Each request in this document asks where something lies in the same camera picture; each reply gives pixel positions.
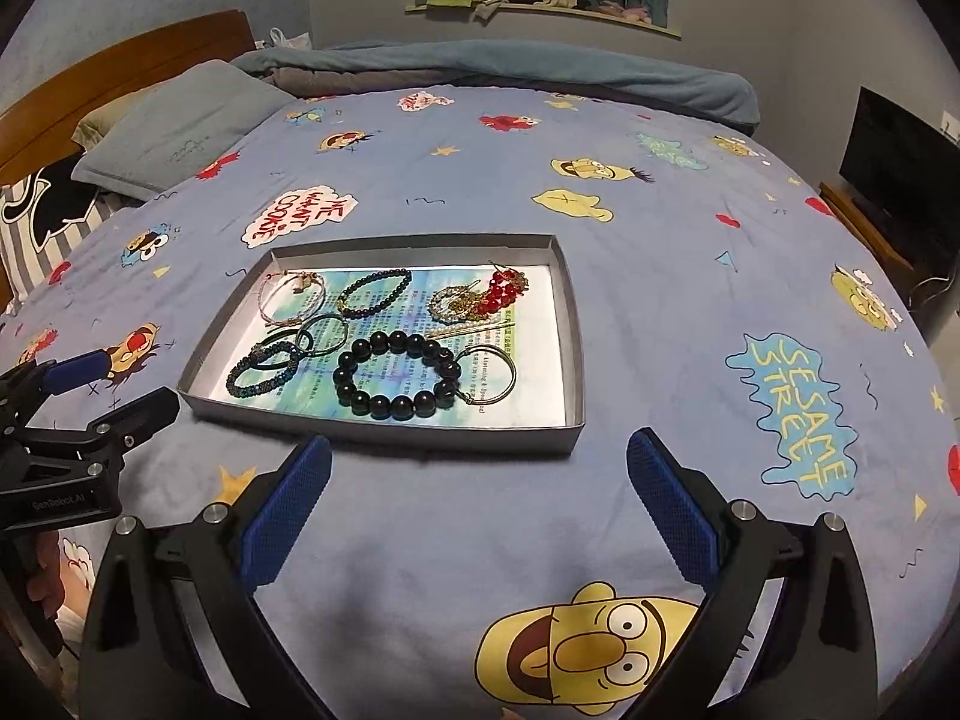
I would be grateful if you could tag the blue printed paper sheet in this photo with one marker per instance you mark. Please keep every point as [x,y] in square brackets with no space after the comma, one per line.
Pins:
[525,382]

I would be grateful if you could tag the gold beaded hoop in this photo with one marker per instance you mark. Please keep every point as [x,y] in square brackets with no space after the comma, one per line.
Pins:
[450,304]

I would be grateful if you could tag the pink cloth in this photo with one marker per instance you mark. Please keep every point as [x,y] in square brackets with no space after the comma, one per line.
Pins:
[626,12]

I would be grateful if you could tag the striped black print pillow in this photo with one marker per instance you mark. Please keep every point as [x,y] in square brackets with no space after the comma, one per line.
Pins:
[45,217]

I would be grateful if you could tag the wooden headboard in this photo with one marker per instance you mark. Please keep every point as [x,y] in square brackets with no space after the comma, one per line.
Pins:
[112,64]

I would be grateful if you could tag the blue cartoon printed bedsheet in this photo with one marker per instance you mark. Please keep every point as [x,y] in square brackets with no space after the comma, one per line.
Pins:
[675,277]

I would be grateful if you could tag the grey-blue pillow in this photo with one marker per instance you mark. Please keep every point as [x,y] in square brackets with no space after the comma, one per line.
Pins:
[187,127]

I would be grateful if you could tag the person's printed clothing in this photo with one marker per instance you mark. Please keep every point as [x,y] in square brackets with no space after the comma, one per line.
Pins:
[52,577]

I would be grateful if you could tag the wooden monitor stand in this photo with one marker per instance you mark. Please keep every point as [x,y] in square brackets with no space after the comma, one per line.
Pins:
[870,232]

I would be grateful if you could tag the grey cardboard tray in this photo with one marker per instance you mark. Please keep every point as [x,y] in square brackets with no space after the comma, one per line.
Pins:
[375,435]

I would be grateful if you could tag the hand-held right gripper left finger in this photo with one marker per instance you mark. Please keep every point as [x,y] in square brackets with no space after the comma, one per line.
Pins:
[289,517]

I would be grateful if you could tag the white plastic bag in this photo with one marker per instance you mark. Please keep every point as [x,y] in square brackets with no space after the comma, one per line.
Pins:
[289,39]

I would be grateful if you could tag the thin gold pin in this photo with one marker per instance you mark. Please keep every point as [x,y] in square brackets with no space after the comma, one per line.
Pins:
[465,330]

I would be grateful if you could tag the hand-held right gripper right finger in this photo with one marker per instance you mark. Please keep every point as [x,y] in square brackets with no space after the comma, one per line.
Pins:
[671,510]

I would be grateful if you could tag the black flat screen monitor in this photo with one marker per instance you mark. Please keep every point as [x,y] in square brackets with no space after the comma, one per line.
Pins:
[900,157]

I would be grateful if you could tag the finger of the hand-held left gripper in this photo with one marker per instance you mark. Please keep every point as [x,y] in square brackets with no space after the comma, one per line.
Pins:
[142,420]
[75,371]

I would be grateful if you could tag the grey blanket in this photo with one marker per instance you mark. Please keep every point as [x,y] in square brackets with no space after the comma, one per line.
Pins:
[337,80]

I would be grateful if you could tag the teal blanket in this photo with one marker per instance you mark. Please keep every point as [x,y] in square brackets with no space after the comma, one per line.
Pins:
[525,71]

